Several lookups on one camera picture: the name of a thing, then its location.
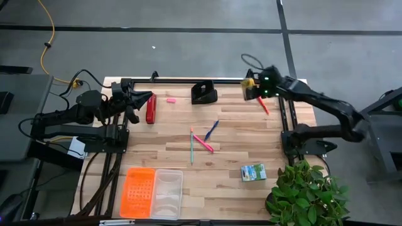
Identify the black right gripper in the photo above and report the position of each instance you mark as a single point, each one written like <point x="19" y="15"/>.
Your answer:
<point x="270" y="81"/>

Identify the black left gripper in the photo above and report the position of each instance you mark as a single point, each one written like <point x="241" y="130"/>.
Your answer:
<point x="128" y="100"/>

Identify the red marker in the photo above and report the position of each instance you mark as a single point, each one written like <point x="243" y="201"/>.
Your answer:
<point x="264" y="106"/>

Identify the pink eraser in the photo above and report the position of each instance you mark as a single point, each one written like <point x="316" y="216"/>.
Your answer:
<point x="171" y="100"/>

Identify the blue pen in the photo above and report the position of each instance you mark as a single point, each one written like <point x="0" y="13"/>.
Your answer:
<point x="211" y="131"/>

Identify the green pencil with pink eraser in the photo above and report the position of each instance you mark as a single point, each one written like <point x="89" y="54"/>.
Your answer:
<point x="192" y="147"/>

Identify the pink highlighter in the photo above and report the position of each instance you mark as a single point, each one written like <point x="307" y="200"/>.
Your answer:
<point x="203" y="143"/>

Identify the orange plastic lid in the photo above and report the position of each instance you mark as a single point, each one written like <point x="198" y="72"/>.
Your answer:
<point x="137" y="193"/>

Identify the green card pack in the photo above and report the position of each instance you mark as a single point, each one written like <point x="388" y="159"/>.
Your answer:
<point x="253" y="172"/>

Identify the clear plastic box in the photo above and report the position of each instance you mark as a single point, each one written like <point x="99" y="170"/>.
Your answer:
<point x="167" y="194"/>

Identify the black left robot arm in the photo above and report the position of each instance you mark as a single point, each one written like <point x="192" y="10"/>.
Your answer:
<point x="63" y="114"/>

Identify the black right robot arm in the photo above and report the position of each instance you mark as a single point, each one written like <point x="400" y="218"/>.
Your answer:
<point x="329" y="105"/>

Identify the red stapler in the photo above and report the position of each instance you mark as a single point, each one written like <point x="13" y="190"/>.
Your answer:
<point x="151" y="108"/>

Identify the black tape dispenser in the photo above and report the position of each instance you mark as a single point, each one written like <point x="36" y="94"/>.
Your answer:
<point x="204" y="94"/>

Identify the white paper sheet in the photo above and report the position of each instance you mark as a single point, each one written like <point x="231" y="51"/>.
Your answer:
<point x="77" y="149"/>

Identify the silver metal bar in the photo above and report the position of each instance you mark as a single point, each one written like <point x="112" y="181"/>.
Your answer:
<point x="116" y="222"/>

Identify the grey side desk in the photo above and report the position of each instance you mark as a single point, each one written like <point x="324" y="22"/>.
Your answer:
<point x="19" y="132"/>

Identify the green potted plant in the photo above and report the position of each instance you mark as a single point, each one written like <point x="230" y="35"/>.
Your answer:
<point x="304" y="194"/>

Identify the black flat bar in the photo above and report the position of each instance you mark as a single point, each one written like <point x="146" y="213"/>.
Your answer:
<point x="15" y="69"/>

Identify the black device on desk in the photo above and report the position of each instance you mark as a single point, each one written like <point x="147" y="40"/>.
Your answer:
<point x="6" y="102"/>

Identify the black metal stand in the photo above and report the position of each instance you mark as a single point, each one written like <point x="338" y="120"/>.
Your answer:
<point x="381" y="138"/>

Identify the black device with green light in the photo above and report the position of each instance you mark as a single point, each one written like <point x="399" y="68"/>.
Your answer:
<point x="399" y="104"/>

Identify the black rounded floor object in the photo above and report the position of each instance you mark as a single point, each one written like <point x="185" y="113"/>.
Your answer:
<point x="9" y="207"/>

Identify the black hook-shaped frame bracket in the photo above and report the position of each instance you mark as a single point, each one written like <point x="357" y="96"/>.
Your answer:
<point x="249" y="73"/>
<point x="154" y="75"/>

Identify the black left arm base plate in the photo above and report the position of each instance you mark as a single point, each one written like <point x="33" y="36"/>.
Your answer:
<point x="106" y="146"/>

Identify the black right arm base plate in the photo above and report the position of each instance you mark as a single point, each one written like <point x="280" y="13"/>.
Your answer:
<point x="314" y="147"/>

